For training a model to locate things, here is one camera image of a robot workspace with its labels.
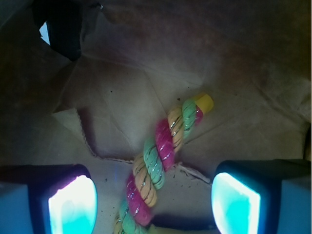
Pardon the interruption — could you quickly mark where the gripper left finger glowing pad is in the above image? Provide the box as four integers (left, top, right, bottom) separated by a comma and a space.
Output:
0, 164, 98, 234

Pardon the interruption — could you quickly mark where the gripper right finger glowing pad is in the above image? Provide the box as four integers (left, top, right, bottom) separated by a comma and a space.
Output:
211, 159, 312, 234

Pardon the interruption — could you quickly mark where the multicolored twisted rope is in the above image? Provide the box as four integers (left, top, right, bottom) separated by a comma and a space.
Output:
112, 93, 215, 234

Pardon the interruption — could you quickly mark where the brown paper bag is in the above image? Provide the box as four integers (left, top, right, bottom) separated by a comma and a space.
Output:
0, 0, 312, 234

